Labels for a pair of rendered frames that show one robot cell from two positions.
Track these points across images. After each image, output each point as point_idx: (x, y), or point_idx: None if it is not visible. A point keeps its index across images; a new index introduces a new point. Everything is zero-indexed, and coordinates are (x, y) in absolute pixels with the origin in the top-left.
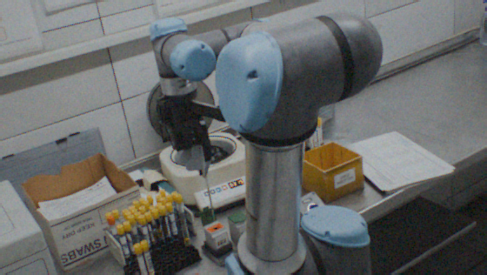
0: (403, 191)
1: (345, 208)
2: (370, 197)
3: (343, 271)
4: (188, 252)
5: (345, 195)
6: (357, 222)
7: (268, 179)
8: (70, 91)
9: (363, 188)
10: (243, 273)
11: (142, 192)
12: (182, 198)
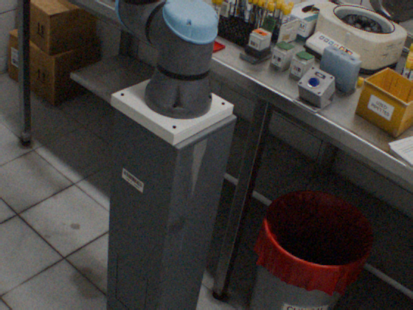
0: (402, 164)
1: (210, 15)
2: (379, 140)
3: (158, 38)
4: (244, 37)
5: (374, 124)
6: (187, 17)
7: None
8: None
9: (393, 137)
10: None
11: (310, 11)
12: (286, 12)
